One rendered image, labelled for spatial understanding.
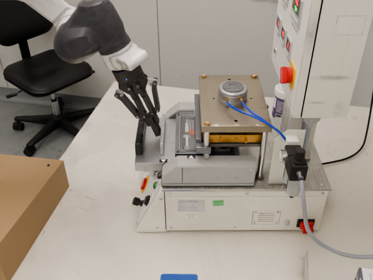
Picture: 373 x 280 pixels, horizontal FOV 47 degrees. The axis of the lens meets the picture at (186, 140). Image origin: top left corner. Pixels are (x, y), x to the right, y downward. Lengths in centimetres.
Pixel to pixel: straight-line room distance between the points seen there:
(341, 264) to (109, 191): 74
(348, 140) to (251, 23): 120
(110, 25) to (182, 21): 171
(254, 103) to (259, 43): 158
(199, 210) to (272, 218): 21
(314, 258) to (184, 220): 37
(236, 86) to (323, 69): 27
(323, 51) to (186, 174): 46
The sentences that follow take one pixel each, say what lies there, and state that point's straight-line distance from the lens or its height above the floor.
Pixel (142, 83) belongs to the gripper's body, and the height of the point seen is 116.
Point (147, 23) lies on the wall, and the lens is 284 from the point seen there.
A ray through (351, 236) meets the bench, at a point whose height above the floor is 75.
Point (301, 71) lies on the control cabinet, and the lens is 101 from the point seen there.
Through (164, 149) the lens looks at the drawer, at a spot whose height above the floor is 97.
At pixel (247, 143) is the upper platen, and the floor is 103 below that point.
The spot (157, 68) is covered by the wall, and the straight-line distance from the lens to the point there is 296.
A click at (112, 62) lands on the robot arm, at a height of 124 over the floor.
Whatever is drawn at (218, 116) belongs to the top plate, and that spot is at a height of 111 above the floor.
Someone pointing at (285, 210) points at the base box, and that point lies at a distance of 127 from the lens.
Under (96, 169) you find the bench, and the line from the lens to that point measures 155.
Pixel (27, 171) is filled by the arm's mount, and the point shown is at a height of 86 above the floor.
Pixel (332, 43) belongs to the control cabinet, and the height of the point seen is 135.
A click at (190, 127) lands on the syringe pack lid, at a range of 127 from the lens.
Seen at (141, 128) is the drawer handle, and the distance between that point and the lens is 127.
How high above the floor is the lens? 174
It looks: 37 degrees down
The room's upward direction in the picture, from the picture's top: straight up
